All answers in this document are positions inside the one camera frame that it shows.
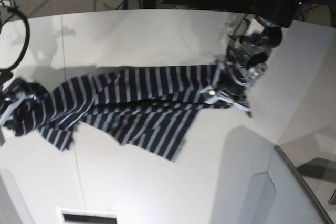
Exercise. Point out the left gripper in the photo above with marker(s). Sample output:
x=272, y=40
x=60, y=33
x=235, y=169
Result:
x=233, y=86

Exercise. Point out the navy white striped t-shirt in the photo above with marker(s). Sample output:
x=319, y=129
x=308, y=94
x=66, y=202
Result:
x=149, y=107

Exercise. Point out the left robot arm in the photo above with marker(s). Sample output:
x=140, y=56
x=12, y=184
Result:
x=248, y=50

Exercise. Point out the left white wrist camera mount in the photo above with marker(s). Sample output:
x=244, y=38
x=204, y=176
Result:
x=212, y=96

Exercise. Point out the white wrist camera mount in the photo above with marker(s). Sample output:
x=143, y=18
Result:
x=10, y=102
x=212, y=96

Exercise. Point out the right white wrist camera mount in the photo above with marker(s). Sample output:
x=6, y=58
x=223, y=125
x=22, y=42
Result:
x=10, y=102

